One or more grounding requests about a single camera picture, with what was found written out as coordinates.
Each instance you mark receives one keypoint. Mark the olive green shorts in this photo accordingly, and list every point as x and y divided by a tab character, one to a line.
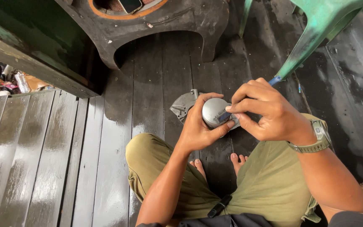
273	183

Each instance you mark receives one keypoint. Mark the smartphone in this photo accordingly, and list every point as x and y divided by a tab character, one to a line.
130	4

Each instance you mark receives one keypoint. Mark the person's right hand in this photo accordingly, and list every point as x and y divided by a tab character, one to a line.
276	116

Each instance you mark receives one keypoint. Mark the person's right foot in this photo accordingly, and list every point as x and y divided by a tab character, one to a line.
238	162

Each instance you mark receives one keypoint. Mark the small black clip device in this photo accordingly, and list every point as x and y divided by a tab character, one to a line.
219	206

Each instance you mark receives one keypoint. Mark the person's left hand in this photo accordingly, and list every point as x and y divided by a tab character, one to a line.
194	129

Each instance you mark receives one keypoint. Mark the olive green wristwatch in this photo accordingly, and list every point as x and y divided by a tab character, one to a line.
321	137

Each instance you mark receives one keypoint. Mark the person's left foot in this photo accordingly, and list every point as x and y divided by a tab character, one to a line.
198	168

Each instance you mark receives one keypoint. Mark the green plastic chair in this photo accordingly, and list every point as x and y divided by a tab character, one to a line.
313	34

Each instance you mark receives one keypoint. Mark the silver metal piston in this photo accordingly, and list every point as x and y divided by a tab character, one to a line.
214	112

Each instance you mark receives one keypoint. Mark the heap of rubbish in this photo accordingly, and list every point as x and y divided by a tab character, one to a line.
11	82

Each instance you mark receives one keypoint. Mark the person's foot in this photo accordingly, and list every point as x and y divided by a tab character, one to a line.
198	168
238	162

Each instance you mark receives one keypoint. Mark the grey metal engine cover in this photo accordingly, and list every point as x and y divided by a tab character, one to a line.
183	105

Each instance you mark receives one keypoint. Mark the green painted wooden beam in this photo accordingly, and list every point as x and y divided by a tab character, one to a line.
33	47

